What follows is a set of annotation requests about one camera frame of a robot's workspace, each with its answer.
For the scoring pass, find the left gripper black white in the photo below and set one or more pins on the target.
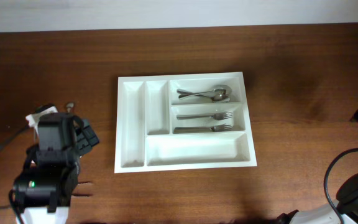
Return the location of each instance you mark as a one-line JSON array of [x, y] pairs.
[[87, 137]]

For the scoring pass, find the metal tongs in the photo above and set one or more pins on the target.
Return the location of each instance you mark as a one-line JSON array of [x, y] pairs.
[[83, 189]]

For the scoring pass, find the metal fork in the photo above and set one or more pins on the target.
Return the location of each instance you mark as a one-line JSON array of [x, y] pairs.
[[203, 129], [216, 116]]

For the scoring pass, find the metal tablespoon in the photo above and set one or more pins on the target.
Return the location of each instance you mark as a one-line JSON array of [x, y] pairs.
[[218, 98], [217, 90]]

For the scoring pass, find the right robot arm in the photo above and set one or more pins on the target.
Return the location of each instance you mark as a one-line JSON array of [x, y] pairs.
[[344, 209]]

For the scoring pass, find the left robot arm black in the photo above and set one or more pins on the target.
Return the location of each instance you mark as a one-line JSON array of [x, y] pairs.
[[43, 190]]

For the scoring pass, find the white plastic cutlery tray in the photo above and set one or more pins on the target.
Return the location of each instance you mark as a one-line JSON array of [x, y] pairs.
[[147, 109]]

